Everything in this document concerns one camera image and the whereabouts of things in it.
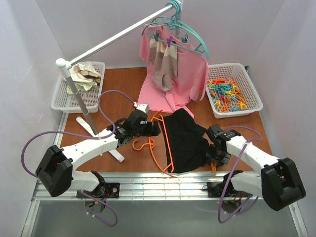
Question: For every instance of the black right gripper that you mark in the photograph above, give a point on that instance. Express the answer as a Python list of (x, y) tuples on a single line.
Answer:
[(213, 156)]

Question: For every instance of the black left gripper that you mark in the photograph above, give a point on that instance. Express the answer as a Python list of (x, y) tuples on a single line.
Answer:
[(147, 129)]

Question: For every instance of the orange plastic hanger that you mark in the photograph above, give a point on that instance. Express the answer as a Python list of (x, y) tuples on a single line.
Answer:
[(161, 145)]

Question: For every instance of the orange clothespin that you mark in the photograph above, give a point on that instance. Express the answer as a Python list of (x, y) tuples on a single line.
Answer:
[(213, 167)]

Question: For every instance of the black underwear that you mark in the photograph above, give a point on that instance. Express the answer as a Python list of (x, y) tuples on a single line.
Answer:
[(184, 142)]

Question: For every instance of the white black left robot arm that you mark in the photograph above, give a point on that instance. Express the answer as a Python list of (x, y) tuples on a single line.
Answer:
[(58, 168)]

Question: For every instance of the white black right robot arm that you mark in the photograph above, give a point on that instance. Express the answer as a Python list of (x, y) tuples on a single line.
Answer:
[(277, 181)]

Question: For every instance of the beige brown underwear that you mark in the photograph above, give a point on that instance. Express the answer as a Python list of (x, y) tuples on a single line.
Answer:
[(165, 62)]

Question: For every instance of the teal clip hanger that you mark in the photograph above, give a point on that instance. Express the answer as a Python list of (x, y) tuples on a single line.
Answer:
[(155, 36)]

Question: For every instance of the teal plastic hanger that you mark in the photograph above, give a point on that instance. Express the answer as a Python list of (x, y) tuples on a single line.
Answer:
[(177, 25)]

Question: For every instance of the pile of colourful clothespins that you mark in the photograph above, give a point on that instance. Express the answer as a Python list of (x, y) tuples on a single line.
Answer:
[(226, 96)]

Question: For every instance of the white clothespin basket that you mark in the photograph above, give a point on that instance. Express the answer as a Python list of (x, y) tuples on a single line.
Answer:
[(237, 70)]

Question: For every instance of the pink t-shirt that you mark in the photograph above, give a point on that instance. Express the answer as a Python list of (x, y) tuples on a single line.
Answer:
[(189, 84)]

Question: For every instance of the pile of light clothes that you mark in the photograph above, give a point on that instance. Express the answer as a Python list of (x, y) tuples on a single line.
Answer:
[(85, 76)]

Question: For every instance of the purple clothespin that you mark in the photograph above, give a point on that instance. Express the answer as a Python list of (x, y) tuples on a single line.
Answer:
[(169, 41)]

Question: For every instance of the white clothes basket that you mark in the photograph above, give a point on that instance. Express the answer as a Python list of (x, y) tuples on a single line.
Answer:
[(64, 100)]

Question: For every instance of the white metal clothes rack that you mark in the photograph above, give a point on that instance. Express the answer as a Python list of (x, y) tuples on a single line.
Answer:
[(106, 136)]

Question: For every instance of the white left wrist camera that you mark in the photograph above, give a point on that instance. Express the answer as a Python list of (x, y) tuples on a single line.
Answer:
[(142, 107)]

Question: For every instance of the aluminium rail frame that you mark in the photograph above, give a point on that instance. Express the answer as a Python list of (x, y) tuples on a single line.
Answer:
[(141, 187)]

